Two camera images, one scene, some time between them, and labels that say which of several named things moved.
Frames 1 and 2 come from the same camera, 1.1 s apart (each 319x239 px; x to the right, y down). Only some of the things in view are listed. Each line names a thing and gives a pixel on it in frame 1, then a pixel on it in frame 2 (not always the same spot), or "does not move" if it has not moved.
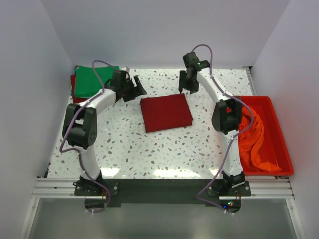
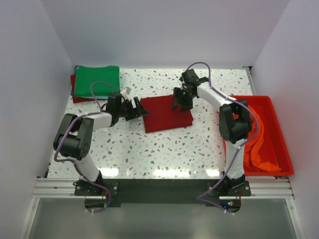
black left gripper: (133, 89) to (134, 108)
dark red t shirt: (165, 112) does not move
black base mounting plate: (163, 191) does not move
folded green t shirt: (86, 81) does not move
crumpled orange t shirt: (249, 156) does not move
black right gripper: (188, 83) to (183, 97)
